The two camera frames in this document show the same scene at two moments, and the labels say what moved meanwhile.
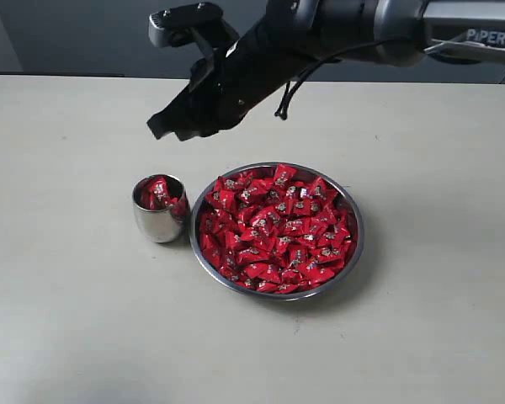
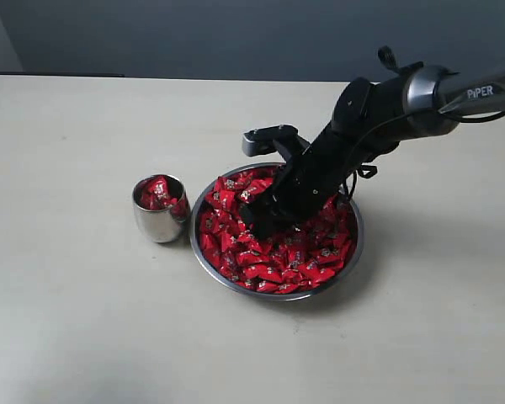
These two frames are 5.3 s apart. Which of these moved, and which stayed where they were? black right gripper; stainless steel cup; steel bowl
Moved: black right gripper
Stayed: steel bowl; stainless steel cup
